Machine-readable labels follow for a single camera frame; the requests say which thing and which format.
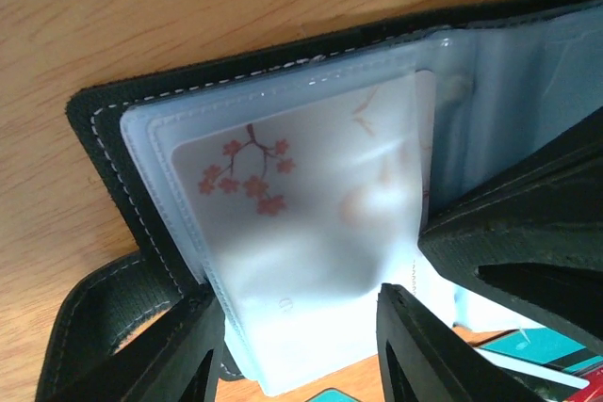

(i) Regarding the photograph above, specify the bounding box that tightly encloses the red card in pile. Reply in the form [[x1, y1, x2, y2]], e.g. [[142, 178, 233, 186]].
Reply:
[[543, 367, 602, 401]]

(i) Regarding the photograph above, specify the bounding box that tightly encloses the white floral VIP card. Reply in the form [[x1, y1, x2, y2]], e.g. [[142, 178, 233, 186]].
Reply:
[[171, 70, 436, 320]]

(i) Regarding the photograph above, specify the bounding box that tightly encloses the teal card with black stripe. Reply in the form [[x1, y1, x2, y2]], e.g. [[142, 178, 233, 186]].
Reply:
[[308, 388, 359, 402]]

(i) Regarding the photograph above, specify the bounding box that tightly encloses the large teal card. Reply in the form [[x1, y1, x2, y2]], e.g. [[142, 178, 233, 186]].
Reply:
[[479, 328, 602, 375]]

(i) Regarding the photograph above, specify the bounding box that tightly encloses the black leather card holder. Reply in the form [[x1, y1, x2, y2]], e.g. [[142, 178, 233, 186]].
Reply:
[[36, 0, 602, 401]]

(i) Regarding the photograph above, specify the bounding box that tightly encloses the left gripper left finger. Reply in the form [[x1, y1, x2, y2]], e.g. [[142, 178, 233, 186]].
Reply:
[[44, 296, 224, 401]]

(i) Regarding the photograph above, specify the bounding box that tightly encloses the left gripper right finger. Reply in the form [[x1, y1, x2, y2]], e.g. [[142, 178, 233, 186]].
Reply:
[[376, 283, 542, 402]]

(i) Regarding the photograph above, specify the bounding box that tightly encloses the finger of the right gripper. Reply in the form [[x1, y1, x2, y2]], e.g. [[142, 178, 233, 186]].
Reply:
[[418, 110, 602, 353]]

